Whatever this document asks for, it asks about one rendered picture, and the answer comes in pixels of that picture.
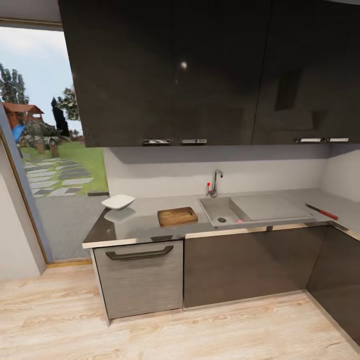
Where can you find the drop in sink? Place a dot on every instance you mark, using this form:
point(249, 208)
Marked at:
point(236, 210)

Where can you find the dishwasher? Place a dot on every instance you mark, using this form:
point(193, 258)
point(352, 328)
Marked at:
point(141, 278)

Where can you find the bowl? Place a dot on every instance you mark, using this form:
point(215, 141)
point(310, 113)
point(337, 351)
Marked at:
point(118, 202)

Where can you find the fixed window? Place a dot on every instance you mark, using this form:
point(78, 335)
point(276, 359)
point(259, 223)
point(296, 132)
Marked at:
point(61, 181)

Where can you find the cabinet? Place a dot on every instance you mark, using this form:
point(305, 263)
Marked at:
point(309, 91)
point(166, 73)

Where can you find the cutting board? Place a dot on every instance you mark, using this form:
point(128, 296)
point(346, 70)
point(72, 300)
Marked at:
point(176, 216)

